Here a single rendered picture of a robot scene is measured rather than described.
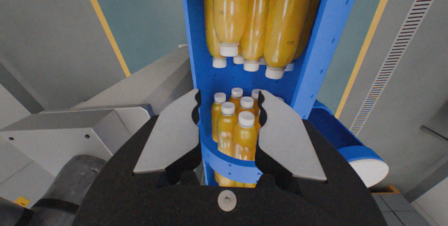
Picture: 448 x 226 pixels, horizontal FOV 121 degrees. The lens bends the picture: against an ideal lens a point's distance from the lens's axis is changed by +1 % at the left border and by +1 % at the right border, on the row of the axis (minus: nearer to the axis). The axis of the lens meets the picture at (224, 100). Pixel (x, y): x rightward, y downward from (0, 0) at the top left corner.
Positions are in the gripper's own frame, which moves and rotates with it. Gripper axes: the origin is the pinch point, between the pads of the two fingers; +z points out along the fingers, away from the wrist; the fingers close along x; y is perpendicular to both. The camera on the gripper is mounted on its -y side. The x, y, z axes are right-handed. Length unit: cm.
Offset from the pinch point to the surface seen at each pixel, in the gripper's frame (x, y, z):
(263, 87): 11.9, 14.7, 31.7
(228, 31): -0.4, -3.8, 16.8
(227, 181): 0, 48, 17
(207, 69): -6.6, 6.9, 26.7
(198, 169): -29, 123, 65
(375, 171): 68, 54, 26
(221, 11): -1.7, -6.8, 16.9
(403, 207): 306, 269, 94
